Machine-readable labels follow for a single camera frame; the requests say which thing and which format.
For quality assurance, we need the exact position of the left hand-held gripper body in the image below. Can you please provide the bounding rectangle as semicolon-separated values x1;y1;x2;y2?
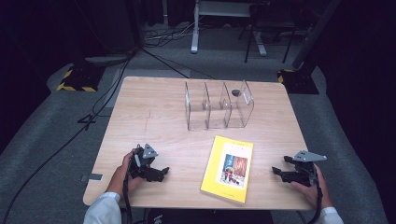
129;143;166;183

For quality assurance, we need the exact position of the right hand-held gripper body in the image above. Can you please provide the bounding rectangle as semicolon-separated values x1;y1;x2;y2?
291;150;328;188

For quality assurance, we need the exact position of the yellow book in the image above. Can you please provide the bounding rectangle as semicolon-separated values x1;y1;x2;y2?
200;134;254;204

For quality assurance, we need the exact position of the clear acrylic file rack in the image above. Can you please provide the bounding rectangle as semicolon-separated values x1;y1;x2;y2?
184;79;255;132

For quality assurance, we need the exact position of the person's right hand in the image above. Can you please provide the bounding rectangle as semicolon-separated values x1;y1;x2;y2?
290;163;334;210

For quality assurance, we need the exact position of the person's left hand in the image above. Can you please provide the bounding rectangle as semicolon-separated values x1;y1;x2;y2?
106;150;146;204

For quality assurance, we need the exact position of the person's dark clothing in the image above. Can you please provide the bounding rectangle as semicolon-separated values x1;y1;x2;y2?
136;208;276;224

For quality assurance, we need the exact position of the grey slanted metal pole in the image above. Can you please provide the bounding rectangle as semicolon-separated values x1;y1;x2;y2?
291;0;343;70

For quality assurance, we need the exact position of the black chair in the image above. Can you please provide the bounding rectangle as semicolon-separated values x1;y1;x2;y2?
237;1;297;64

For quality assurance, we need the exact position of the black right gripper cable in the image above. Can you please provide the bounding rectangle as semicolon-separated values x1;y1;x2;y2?
304;174;325;224

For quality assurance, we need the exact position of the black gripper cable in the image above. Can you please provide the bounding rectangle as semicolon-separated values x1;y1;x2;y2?
304;174;325;224
122;152;138;224

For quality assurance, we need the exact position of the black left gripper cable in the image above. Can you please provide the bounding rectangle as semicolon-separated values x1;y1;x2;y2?
122;152;138;224

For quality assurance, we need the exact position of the yellow black striped base plate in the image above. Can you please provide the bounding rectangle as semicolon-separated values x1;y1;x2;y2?
276;68;320;95
56;63;106;93

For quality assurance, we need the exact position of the long black floor cable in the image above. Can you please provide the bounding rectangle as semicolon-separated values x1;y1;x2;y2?
0;49;138;224

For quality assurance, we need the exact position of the thin black floor cable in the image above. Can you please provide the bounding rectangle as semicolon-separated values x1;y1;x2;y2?
139;46;217;80

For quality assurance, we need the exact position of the bundle of floor cables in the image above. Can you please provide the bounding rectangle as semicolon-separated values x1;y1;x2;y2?
143;21;195;49

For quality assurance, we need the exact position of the white desk frame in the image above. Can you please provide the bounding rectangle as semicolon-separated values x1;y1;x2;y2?
190;0;269;58

